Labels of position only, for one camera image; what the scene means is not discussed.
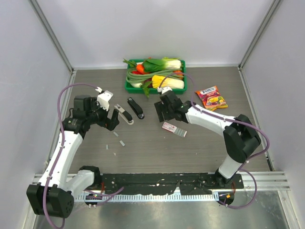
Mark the green plastic tray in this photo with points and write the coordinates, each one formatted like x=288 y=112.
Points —
x=146 y=87

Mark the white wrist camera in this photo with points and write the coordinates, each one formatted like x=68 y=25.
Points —
x=103 y=99
x=162 y=90

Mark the toy green long beans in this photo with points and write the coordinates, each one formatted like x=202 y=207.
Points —
x=139 y=78

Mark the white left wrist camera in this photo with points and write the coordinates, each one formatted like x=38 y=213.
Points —
x=103 y=99

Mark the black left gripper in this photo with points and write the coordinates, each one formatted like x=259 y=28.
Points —
x=107 y=123

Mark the black deli stapler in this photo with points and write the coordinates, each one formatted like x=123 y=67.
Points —
x=136 y=108

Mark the red white staple box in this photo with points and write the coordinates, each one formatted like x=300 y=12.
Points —
x=173 y=129

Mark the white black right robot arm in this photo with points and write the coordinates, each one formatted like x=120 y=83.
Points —
x=241 y=138

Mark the toy bok choy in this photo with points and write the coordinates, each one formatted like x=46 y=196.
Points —
x=154 y=65

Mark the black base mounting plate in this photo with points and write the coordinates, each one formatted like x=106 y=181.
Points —
x=166 y=183

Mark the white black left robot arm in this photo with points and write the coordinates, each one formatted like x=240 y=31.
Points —
x=54 y=194

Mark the aluminium frame rail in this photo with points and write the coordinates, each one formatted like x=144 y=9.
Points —
x=260 y=181

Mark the toy yellow napa cabbage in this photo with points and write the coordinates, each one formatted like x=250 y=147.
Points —
x=171 y=82

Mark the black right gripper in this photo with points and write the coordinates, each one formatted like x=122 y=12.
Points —
x=160 y=107

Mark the toy orange carrot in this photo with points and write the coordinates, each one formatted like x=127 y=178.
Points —
x=140 y=68

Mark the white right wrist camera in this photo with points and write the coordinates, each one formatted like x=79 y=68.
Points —
x=162 y=90

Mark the Fox's candy bag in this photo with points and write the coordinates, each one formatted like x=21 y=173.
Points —
x=211 y=98

